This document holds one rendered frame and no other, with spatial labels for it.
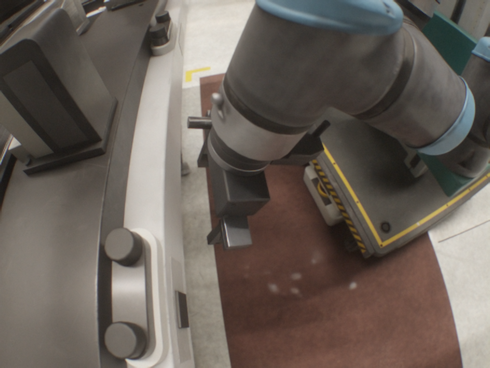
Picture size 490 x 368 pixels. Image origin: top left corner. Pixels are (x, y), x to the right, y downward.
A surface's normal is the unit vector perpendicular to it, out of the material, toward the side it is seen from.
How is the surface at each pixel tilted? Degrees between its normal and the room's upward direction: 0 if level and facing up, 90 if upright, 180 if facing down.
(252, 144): 86
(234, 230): 25
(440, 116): 72
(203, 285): 0
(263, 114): 83
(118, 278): 0
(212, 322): 0
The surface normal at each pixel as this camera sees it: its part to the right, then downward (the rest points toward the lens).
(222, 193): -0.92, 0.01
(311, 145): 0.34, -0.44
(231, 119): -0.64, 0.53
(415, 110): 0.00, 0.75
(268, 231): -0.08, -0.50
